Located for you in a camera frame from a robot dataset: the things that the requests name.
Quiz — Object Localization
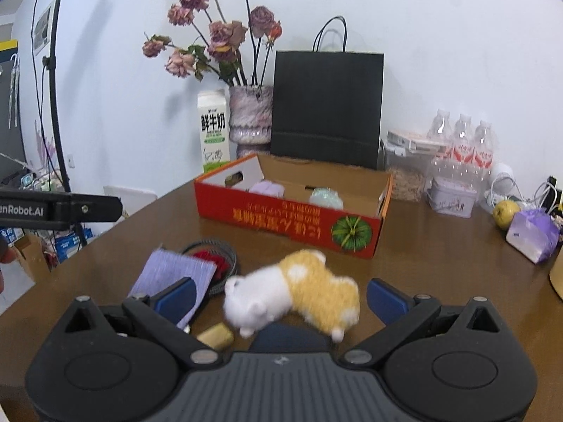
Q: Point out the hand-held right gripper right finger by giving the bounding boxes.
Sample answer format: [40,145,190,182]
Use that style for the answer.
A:
[339,278,502,369]

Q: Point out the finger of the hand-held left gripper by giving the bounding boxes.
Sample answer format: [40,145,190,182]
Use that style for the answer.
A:
[66,193,124,224]

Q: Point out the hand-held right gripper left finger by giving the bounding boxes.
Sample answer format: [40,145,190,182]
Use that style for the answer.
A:
[64,277,227,370]

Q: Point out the yellow and white plush dog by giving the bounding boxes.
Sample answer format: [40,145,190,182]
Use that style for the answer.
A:
[223,249,362,344]

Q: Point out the dark blue pouch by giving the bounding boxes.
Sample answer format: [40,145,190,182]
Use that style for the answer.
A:
[248,322,336,353]

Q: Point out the orange cardboard box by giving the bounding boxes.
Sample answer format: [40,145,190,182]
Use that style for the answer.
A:
[194,152,394,260]

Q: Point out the person's left hand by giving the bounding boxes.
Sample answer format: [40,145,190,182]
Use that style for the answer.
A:
[0,235,15,268]

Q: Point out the striped purple cloth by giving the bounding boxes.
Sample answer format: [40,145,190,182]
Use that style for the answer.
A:
[127,248,219,330]

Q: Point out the white box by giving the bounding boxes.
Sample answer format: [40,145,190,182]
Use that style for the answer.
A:
[103,184,158,220]

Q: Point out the brown cardboard carton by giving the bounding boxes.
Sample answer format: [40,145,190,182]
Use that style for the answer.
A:
[12,232,52,283]

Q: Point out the blue packages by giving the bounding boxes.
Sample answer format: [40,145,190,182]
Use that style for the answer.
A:
[50,226,94,265]

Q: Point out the red fabric item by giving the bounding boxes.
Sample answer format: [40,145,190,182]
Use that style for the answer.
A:
[192,250,230,280]

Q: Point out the small gold block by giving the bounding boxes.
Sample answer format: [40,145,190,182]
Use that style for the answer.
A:
[196,322,235,352]

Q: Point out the black round basket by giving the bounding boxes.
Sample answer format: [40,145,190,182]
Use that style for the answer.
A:
[181,239,239,296]

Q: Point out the floral tin box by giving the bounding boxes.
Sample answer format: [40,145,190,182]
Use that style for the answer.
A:
[425,176,478,219]

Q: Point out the clear container of seeds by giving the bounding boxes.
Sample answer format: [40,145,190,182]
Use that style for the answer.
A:
[380,138,434,203]

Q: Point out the white milk carton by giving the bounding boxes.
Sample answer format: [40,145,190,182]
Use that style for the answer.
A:
[196,89,231,175]

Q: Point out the purple fluffy item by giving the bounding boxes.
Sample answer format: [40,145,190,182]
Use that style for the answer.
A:
[248,180,286,199]

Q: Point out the purple tissue pack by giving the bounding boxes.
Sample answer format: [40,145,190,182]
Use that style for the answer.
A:
[505,209,562,265]

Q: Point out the flat white carton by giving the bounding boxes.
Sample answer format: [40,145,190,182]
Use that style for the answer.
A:
[386,129,454,153]

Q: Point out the beige round object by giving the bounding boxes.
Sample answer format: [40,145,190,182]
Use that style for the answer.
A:
[548,257,563,302]

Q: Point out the white mini fan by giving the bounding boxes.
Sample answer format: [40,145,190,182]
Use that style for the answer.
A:
[481,162,527,212]

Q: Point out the pink knitted vase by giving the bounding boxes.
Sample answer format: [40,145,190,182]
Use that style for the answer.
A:
[228,84,274,159]

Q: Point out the black paper bag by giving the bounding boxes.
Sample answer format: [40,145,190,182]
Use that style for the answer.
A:
[269,15,385,171]

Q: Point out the dried rose bouquet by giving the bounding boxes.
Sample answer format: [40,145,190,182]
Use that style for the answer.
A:
[141,0,283,88]

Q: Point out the wall poster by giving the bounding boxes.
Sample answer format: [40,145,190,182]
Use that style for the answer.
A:
[32,4,54,52]

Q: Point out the white cable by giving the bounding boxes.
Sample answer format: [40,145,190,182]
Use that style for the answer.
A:
[533,179,563,212]

